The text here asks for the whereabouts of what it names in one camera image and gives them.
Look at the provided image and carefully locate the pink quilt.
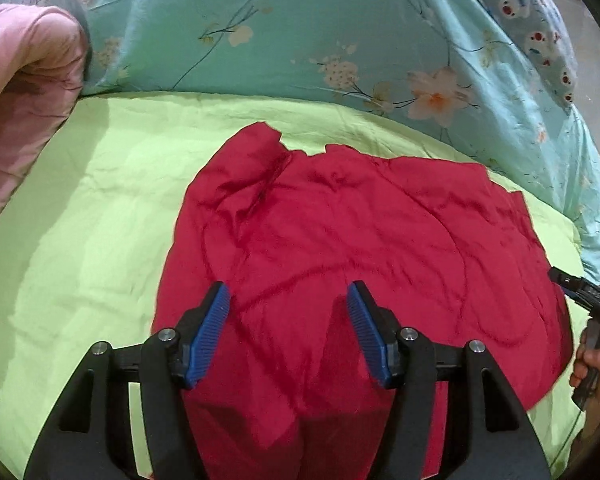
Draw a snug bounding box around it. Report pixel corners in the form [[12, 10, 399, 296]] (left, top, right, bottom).
[[0, 4, 90, 247]]

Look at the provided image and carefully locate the thin cable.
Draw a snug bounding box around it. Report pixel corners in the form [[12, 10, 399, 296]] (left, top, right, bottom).
[[550, 407, 588, 467]]

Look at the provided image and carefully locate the red quilted jacket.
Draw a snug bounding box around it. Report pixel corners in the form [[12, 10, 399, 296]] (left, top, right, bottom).
[[152, 122, 575, 480]]

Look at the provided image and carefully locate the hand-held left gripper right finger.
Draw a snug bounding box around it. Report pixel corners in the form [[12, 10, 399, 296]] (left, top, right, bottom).
[[346, 280, 553, 480]]

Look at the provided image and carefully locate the light green bed sheet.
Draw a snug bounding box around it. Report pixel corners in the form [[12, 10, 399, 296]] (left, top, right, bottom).
[[0, 91, 600, 480]]

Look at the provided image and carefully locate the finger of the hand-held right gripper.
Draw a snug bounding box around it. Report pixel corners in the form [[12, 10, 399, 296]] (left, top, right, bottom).
[[548, 266, 590, 297]]

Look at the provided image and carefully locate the teal floral quilt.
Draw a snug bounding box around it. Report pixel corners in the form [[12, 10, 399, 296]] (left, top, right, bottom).
[[45, 0, 600, 277]]

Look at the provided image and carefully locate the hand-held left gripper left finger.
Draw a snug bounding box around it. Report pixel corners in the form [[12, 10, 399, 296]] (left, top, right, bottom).
[[24, 281, 232, 480]]

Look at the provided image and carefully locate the bear print pillow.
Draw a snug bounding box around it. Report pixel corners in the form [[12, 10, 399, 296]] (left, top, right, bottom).
[[440, 0, 579, 107]]

